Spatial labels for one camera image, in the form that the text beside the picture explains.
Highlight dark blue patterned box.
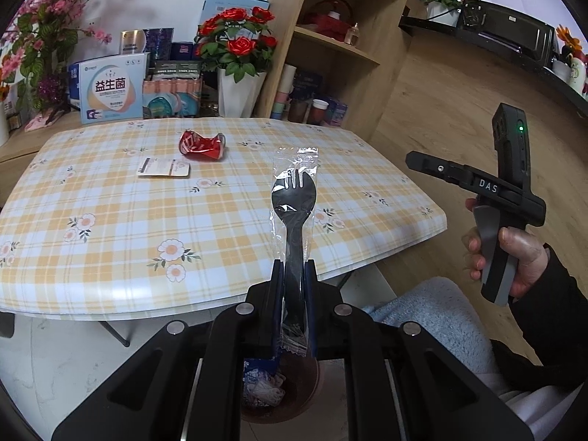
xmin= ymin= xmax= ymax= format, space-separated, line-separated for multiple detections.
xmin=144 ymin=28 xmax=175 ymax=62

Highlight low wooden sideboard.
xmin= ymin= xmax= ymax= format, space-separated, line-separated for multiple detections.
xmin=0 ymin=110 xmax=86 ymax=203

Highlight wooden shelf unit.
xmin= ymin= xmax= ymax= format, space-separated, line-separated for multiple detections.
xmin=255 ymin=0 xmax=460 ymax=141

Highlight black spork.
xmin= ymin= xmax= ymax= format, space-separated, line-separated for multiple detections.
xmin=271 ymin=144 xmax=320 ymax=356

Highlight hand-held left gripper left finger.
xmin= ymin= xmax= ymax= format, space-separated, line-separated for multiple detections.
xmin=50 ymin=259 xmax=286 ymax=441

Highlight small navy box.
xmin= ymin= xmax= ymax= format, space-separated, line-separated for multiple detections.
xmin=171 ymin=41 xmax=197 ymax=61

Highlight white round pot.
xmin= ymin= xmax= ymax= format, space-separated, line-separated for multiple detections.
xmin=426 ymin=1 xmax=460 ymax=27

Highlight pink cloth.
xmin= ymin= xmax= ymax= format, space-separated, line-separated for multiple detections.
xmin=25 ymin=112 xmax=65 ymax=132

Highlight checked floral tablecloth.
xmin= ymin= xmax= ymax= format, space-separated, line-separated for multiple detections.
xmin=0 ymin=117 xmax=448 ymax=320

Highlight dark labelled box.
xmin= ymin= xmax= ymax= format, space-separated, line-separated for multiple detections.
xmin=151 ymin=60 xmax=203 ymax=81

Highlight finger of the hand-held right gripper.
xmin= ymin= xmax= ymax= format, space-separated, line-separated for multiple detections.
xmin=405 ymin=150 xmax=478 ymax=190

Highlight white faceted pot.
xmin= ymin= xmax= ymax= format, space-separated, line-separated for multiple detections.
xmin=217 ymin=68 xmax=268 ymax=119

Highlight purple artificial flowers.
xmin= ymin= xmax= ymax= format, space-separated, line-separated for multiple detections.
xmin=37 ymin=76 xmax=65 ymax=111

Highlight person's right forearm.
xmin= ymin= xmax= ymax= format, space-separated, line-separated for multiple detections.
xmin=489 ymin=243 xmax=588 ymax=393

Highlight pack of orange tubes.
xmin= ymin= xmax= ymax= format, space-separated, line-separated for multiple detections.
xmin=141 ymin=78 xmax=204 ymax=120

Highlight white printed packet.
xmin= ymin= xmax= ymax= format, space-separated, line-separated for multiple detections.
xmin=138 ymin=156 xmax=191 ymax=178

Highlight clear plastic wrapper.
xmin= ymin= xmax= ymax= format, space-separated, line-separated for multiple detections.
xmin=245 ymin=372 xmax=286 ymax=409

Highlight large light blue box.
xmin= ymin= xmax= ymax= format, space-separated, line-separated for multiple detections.
xmin=200 ymin=0 xmax=269 ymax=37

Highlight brown plastic bin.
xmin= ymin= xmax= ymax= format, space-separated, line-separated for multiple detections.
xmin=239 ymin=354 xmax=322 ymax=424

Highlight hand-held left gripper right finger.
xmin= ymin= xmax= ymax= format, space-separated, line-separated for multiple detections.
xmin=305 ymin=259 xmax=536 ymax=441

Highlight red basket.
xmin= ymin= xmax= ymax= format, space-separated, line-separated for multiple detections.
xmin=298 ymin=0 xmax=356 ymax=42

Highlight crushed red can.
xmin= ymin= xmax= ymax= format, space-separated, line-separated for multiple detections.
xmin=178 ymin=130 xmax=227 ymax=161

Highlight white blue supplement box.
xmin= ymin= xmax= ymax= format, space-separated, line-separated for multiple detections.
xmin=77 ymin=53 xmax=150 ymax=125

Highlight person's right hand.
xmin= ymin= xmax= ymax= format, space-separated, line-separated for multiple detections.
xmin=462 ymin=197 xmax=551 ymax=299

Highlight red rose plant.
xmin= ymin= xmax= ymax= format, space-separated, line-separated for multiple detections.
xmin=193 ymin=7 xmax=279 ymax=81

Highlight small blue box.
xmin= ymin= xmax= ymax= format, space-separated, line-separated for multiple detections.
xmin=327 ymin=100 xmax=348 ymax=127

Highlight dark blue printed box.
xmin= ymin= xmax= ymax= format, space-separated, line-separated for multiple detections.
xmin=291 ymin=71 xmax=325 ymax=102

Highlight stack of pastel cups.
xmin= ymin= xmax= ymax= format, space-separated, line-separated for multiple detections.
xmin=271 ymin=64 xmax=297 ymax=120

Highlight pink blossom arrangement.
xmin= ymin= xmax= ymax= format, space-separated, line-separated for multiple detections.
xmin=0 ymin=0 xmax=147 ymax=102

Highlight red paper cup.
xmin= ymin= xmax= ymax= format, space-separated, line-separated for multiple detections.
xmin=307 ymin=98 xmax=330 ymax=126

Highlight black countertop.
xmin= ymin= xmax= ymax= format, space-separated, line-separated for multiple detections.
xmin=399 ymin=14 xmax=588 ymax=118

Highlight brown glass cup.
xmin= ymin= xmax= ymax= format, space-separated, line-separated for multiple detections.
xmin=287 ymin=98 xmax=309 ymax=124

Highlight silver box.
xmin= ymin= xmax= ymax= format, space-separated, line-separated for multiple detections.
xmin=120 ymin=29 xmax=150 ymax=56

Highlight light blue fleece garment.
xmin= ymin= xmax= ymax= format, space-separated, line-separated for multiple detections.
xmin=365 ymin=276 xmax=503 ymax=377

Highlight black countertop appliance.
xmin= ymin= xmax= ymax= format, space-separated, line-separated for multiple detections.
xmin=457 ymin=0 xmax=556 ymax=72

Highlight orange flower potted plant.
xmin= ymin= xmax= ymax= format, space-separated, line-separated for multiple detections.
xmin=551 ymin=23 xmax=588 ymax=98

